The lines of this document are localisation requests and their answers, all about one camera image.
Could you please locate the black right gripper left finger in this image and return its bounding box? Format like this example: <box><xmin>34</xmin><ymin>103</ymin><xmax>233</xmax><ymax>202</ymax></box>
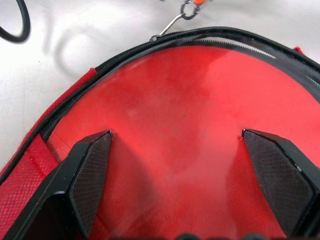
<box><xmin>3</xmin><ymin>129</ymin><xmax>114</xmax><ymax>240</ymax></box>

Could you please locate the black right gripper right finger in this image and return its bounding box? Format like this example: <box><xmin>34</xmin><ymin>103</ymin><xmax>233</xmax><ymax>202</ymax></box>
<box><xmin>241</xmin><ymin>128</ymin><xmax>320</xmax><ymax>240</ymax></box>

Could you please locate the black red paddle case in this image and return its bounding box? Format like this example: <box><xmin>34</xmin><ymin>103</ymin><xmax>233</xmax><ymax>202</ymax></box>
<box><xmin>0</xmin><ymin>24</ymin><xmax>320</xmax><ymax>240</ymax></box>

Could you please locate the red table tennis paddle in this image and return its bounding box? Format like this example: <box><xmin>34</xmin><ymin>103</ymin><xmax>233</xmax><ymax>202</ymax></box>
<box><xmin>46</xmin><ymin>46</ymin><xmax>320</xmax><ymax>240</ymax></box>

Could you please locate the metal ring pull orange tag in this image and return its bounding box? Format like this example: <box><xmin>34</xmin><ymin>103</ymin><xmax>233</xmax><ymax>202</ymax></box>
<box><xmin>149</xmin><ymin>0</ymin><xmax>213</xmax><ymax>42</ymax></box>

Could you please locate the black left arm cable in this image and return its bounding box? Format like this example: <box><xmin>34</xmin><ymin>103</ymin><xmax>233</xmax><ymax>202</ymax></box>
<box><xmin>0</xmin><ymin>0</ymin><xmax>32</xmax><ymax>43</ymax></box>

